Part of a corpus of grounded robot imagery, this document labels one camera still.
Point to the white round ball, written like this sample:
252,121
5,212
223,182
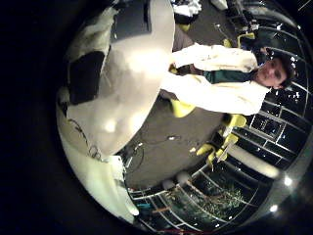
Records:
183,178
168,184

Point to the green shrub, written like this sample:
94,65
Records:
228,199

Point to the white bag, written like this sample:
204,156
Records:
219,4

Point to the white cloth pile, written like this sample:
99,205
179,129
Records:
189,8

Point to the white round pillar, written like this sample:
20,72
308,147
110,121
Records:
257,163

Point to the person in white jacket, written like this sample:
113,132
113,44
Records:
274,71

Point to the dark grey box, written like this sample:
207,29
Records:
130,19

